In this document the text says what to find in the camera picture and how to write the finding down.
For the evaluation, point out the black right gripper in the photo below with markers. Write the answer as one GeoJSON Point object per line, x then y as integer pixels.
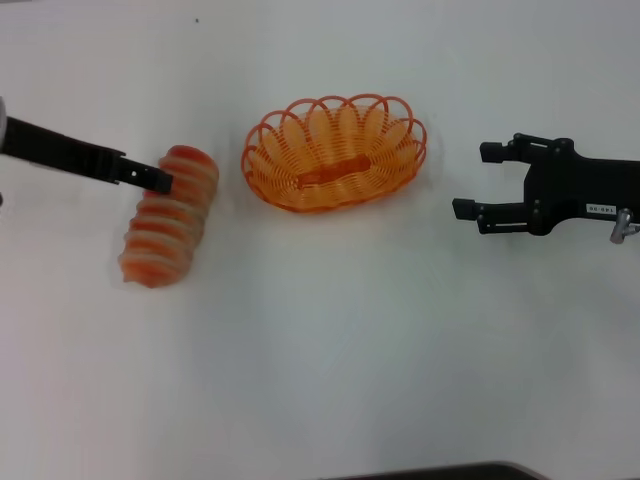
{"type": "Point", "coordinates": [575, 190]}

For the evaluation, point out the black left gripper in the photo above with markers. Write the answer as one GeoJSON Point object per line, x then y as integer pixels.
{"type": "Point", "coordinates": [65, 152]}

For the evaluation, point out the orange striped toy bread loaf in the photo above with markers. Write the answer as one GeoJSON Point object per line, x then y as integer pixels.
{"type": "Point", "coordinates": [165, 235]}

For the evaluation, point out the orange woven plastic basket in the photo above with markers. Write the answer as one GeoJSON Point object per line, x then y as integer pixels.
{"type": "Point", "coordinates": [320, 192]}

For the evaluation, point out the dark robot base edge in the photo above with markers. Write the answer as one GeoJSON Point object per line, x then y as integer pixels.
{"type": "Point", "coordinates": [450, 472]}

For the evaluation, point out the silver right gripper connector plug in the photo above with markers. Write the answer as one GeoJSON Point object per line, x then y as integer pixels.
{"type": "Point", "coordinates": [620, 230]}

